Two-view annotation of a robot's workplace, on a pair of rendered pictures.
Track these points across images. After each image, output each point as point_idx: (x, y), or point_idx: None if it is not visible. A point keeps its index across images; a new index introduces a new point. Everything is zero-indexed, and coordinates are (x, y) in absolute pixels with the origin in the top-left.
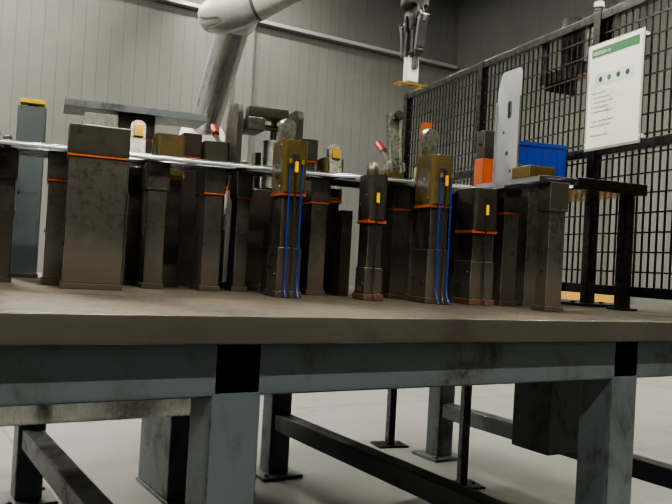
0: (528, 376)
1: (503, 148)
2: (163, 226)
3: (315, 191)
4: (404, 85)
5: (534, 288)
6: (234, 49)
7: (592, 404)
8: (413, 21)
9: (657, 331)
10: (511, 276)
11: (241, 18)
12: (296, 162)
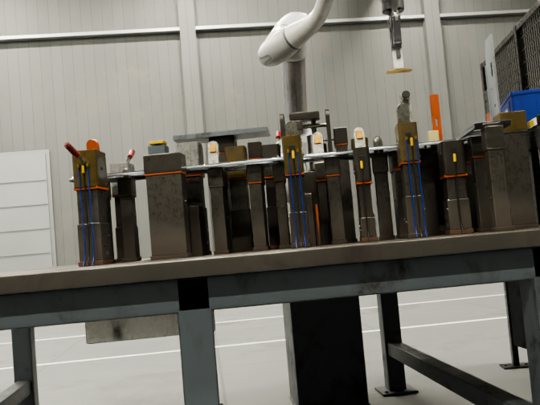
0: (439, 283)
1: (492, 101)
2: (222, 210)
3: (328, 167)
4: (394, 72)
5: (521, 213)
6: (296, 71)
7: (527, 302)
8: (391, 22)
9: None
10: (488, 206)
11: (283, 51)
12: (292, 151)
